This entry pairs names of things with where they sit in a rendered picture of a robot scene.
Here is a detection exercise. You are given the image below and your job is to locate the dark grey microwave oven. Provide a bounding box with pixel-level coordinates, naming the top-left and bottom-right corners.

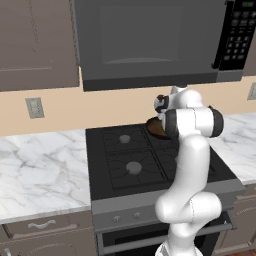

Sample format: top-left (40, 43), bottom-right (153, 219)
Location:
top-left (71, 0), bottom-right (256, 92)

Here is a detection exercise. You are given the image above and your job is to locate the brown base cupboard run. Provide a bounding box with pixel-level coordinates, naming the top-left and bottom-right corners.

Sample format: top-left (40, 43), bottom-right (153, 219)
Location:
top-left (211, 183), bottom-right (256, 256)

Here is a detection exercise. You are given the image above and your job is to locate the grey wall outlet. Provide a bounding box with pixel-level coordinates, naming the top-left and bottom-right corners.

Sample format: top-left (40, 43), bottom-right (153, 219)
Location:
top-left (246, 82), bottom-right (256, 101)
top-left (25, 96), bottom-right (46, 120)

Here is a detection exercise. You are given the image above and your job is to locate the grey oven front panel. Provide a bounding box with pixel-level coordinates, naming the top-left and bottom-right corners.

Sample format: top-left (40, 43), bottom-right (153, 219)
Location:
top-left (90, 179), bottom-right (247, 234)

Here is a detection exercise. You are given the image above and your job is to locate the brown wall cupboard door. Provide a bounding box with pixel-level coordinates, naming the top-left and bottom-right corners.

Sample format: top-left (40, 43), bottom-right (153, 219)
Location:
top-left (0, 0), bottom-right (81, 92)

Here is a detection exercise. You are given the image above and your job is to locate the black oven door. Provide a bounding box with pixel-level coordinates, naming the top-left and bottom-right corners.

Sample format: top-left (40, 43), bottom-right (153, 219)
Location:
top-left (95, 210), bottom-right (238, 256)

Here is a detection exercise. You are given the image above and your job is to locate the black microwave handle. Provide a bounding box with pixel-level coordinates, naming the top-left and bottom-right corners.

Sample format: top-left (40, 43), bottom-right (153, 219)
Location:
top-left (212, 0), bottom-right (235, 70)

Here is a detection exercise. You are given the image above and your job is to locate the grey oven door handle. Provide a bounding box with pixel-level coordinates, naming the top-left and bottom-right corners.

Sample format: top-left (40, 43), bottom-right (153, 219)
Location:
top-left (99, 221), bottom-right (234, 255)

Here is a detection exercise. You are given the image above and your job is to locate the black gas hob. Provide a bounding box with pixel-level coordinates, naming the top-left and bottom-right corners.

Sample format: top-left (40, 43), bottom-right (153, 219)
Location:
top-left (85, 123), bottom-right (242, 202)

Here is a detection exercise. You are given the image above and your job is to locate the silver drawer handle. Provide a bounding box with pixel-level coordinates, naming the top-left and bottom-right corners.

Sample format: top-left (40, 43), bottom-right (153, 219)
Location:
top-left (27, 219), bottom-right (57, 231)

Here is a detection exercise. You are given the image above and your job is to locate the brown drawer front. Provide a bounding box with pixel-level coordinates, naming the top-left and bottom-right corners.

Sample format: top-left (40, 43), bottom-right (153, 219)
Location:
top-left (1, 211), bottom-right (94, 240)

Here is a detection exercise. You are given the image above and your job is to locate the brown base cupboard door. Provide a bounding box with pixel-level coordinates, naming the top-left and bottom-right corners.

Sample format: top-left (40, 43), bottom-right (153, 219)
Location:
top-left (0, 228), bottom-right (98, 256)

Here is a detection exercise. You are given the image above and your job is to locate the brown round pan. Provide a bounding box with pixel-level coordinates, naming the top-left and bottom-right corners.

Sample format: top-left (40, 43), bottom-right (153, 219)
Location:
top-left (145, 116), bottom-right (171, 139)

